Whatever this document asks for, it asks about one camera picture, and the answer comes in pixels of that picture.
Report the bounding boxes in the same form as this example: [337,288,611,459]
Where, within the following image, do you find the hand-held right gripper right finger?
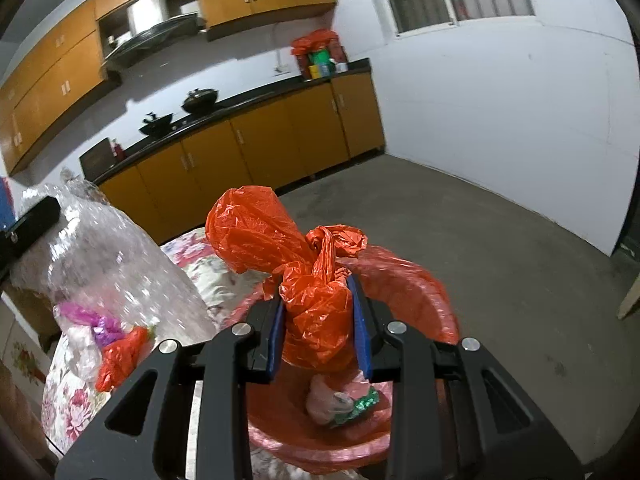
[347,275,584,480]

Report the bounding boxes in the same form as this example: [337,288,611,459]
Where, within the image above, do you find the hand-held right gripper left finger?
[55,296,287,480]

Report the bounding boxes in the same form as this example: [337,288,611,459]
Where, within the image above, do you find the orange plastic bag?
[205,186,371,373]

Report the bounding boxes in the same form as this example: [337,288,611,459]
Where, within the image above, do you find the clear plastic bag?
[10,167,216,396]

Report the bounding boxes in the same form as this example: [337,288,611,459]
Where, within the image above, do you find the red plastic basket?
[227,245,461,477]

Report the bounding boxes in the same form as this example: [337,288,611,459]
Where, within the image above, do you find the blue hanging cloth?
[0,177,16,235]

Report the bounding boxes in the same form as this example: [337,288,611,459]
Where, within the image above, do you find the green foil wrapper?
[330,387,381,428]

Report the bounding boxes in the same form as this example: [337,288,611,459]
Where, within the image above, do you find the white pink wrapper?
[305,375,352,428]

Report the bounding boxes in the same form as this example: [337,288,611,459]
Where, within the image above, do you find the brown cutting board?
[80,137,117,182]

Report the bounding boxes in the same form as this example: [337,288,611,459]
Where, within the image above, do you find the purple foil wrapper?
[54,302,127,349]

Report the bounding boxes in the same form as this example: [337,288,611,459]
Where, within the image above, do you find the white floral box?
[0,305,58,403]

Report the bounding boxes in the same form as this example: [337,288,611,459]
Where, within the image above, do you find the small orange wrapper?
[95,325,157,393]

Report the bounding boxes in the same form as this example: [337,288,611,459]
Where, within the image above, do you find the black wok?
[139,112,176,137]

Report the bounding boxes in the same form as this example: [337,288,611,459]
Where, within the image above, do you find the floral tablecloth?
[40,227,321,480]

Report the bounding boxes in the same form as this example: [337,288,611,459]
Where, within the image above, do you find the wooden base cabinets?
[92,58,386,247]

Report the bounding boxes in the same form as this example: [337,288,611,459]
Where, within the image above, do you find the dark pot with lid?
[181,88,221,115]

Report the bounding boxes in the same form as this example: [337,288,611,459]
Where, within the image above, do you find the steel range hood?
[100,0,208,69]

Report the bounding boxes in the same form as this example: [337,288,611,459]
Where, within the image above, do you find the red plastic bag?
[291,29,347,79]

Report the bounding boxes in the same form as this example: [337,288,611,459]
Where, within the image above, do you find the wooden wall cabinets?
[0,0,337,177]

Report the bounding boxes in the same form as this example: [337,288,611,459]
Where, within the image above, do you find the unpainted wooden frame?
[616,269,640,322]

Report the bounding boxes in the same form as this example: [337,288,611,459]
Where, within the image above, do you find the wall socket with cable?
[272,24,290,76]

